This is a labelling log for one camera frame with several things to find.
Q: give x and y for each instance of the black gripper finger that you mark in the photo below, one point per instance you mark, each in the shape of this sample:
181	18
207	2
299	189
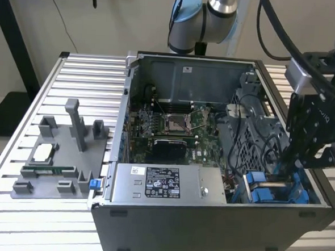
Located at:
291	144
322	157

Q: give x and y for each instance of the hard disk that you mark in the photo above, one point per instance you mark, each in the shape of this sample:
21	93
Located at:
283	189

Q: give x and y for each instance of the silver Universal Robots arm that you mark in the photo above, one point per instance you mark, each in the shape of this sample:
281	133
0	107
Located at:
187	33

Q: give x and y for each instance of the grey metal disk bay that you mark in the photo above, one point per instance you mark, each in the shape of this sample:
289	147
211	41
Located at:
251	142

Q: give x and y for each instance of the black RAM slot bank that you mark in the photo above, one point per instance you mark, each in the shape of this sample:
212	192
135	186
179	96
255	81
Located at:
173	106

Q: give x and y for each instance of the blue plastic bay tab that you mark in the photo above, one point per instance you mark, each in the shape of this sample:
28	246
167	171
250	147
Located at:
261	196

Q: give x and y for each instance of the green motherboard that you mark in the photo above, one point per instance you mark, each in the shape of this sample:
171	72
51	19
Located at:
205	153

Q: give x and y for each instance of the CPU socket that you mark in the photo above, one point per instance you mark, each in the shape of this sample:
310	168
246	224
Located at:
175	123

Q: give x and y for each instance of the black graphics card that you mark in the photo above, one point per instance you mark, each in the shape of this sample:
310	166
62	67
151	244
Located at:
168	151

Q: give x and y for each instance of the dark grey PC case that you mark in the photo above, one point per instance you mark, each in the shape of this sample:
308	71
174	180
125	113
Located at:
195	232

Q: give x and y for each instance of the silver power supply unit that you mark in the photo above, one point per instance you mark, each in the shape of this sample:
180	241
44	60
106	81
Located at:
124	182

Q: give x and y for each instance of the grey plastic parts rack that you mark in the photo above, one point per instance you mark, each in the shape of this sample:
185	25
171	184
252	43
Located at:
66	153

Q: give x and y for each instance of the green RAM stick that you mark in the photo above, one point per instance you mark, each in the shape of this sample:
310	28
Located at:
58	170

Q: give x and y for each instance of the silver CPU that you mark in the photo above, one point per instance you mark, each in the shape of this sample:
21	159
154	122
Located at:
43	153

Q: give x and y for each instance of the black stand with base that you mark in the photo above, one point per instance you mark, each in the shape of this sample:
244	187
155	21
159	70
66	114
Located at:
6	112

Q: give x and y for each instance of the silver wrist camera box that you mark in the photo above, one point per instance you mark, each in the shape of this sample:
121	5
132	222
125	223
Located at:
300	76

